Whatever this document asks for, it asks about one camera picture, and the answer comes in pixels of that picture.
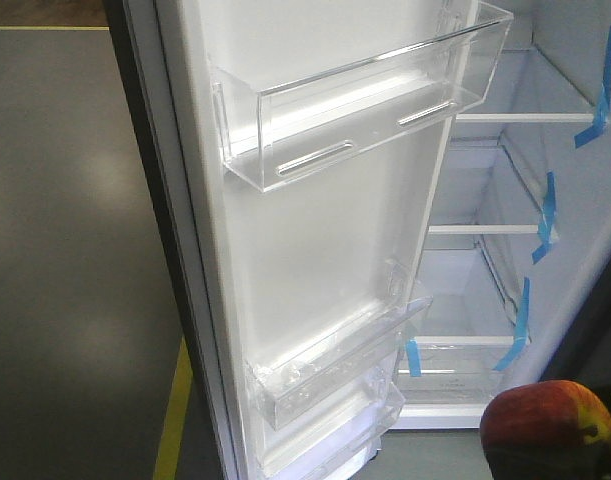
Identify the white fridge interior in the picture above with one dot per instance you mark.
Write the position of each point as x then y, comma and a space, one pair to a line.
518, 251

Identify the clear door bin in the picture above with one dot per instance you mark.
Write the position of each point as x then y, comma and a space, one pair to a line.
301, 85
284, 393

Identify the red yellow apple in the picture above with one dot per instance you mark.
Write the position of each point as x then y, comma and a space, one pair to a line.
552, 415

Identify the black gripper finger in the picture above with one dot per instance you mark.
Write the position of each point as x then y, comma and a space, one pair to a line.
513, 455

